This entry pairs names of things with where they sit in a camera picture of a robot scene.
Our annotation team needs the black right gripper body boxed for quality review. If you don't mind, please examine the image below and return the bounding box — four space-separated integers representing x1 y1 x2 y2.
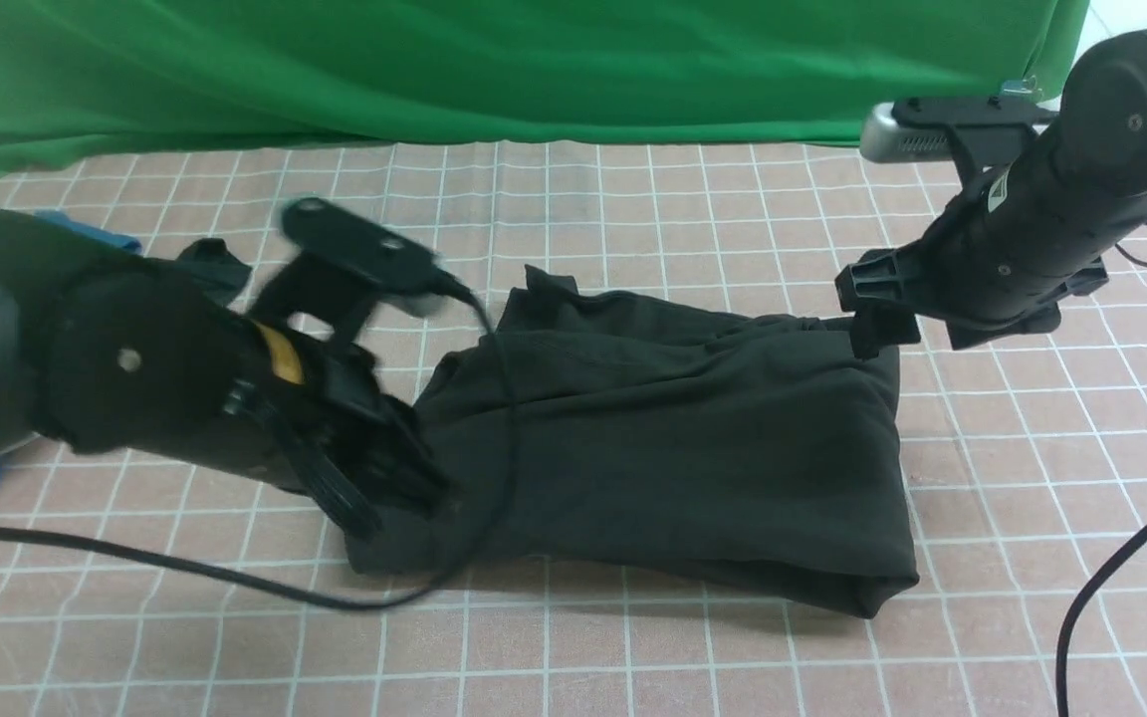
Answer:
834 139 1147 359

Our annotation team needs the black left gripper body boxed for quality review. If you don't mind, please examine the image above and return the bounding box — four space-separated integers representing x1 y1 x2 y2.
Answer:
226 251 455 540

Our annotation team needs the dark gray long-sleeve shirt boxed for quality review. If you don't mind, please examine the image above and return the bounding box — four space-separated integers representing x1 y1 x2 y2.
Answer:
344 264 923 619

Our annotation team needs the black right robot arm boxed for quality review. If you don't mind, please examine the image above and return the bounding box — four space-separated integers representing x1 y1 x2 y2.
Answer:
834 29 1147 359

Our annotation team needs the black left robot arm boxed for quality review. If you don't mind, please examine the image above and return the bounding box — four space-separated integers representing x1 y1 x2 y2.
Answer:
0 198 457 539

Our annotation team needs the blue clip on backdrop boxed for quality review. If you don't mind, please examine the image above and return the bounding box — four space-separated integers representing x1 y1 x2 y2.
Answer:
1000 78 1041 102

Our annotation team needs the pink checkered tablecloth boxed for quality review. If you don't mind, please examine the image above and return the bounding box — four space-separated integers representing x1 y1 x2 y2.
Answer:
0 142 1147 716

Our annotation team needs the blue and gray garment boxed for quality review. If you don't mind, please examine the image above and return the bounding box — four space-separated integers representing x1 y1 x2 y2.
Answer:
0 209 253 514

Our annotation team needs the green backdrop cloth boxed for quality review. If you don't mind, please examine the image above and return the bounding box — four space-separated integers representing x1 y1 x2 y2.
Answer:
0 1 1089 177

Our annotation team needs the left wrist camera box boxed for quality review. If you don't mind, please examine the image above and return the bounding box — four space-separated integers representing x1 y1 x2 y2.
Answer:
281 196 475 318

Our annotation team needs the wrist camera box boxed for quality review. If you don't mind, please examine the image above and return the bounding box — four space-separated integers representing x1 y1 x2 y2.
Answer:
281 196 475 318
859 96 1058 166

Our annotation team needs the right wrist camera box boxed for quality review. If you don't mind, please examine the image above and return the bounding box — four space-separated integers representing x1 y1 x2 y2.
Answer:
859 96 1058 166

